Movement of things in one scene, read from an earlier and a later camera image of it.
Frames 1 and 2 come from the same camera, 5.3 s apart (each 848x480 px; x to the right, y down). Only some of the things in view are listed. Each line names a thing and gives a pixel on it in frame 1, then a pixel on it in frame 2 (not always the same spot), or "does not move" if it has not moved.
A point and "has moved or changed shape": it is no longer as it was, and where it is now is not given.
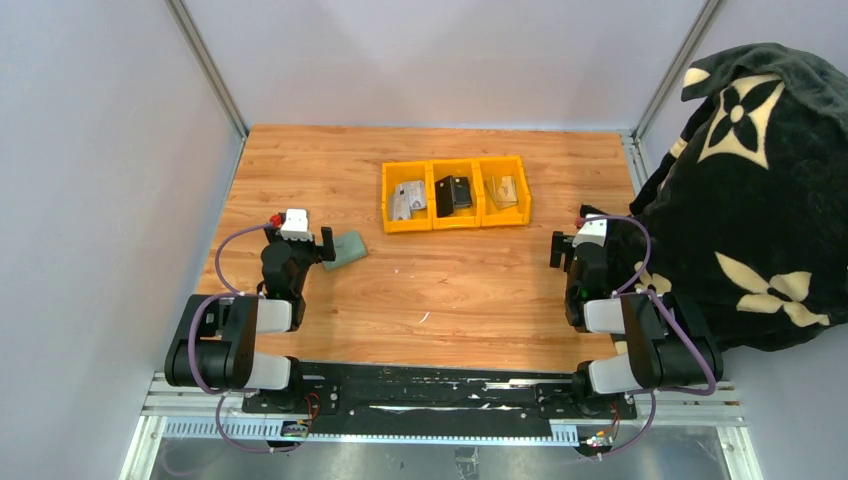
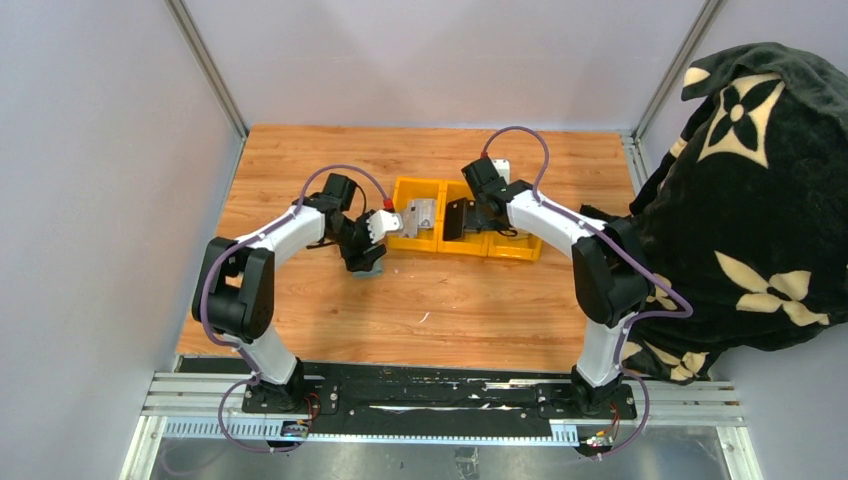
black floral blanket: x=742 y=217 does not move
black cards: x=452 y=192 -> x=458 y=214
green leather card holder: x=348 y=247 has moved or changed shape
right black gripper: x=563 y=244 -> x=482 y=223
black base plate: x=441 y=400 does not move
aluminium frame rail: x=219 y=415 does not move
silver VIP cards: x=408 y=195 -> x=420 y=215
